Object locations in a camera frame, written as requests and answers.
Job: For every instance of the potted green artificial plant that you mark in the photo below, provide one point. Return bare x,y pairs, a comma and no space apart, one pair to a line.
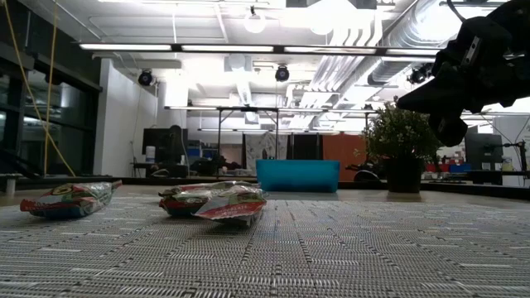
397,136

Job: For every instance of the black desk monitor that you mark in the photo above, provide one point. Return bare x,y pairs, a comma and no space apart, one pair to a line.
155,142

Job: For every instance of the black round ceiling spotlight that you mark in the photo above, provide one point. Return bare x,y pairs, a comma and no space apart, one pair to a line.
282,73
145,77
418,75

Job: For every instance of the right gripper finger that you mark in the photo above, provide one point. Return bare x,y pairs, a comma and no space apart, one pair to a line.
451,132
439,95

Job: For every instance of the orange partition panel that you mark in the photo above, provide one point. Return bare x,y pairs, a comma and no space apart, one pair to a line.
348,149

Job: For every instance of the grey woven placemat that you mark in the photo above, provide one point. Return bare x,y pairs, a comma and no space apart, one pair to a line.
372,273

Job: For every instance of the blue storage bin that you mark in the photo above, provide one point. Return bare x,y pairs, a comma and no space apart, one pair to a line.
459,168

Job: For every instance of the white patterned board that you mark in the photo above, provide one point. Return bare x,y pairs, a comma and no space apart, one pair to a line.
265,149

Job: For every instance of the red storage bin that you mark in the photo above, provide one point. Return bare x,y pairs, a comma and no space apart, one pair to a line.
437,167

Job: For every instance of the black office chair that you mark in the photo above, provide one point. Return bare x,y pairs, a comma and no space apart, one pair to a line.
366,176

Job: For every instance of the black partition panel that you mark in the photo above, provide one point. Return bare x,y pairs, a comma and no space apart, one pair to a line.
306,147

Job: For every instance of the silver ceiling air duct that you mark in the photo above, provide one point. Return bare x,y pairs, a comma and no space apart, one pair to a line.
393,66

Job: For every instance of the teal plastic bin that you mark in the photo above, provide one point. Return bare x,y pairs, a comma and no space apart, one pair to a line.
298,176

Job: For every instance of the round white ceiling lamp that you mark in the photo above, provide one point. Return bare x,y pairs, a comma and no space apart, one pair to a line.
254,22

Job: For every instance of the black metal stand frame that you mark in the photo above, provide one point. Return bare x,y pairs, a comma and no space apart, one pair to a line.
248,109

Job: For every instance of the person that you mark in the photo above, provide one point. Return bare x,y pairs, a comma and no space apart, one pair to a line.
176,140

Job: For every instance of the white canister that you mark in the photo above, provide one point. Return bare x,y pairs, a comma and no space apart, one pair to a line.
150,155

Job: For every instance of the red green chocolate chip bar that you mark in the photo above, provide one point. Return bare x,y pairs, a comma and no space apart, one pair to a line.
182,203
232,209
70,200

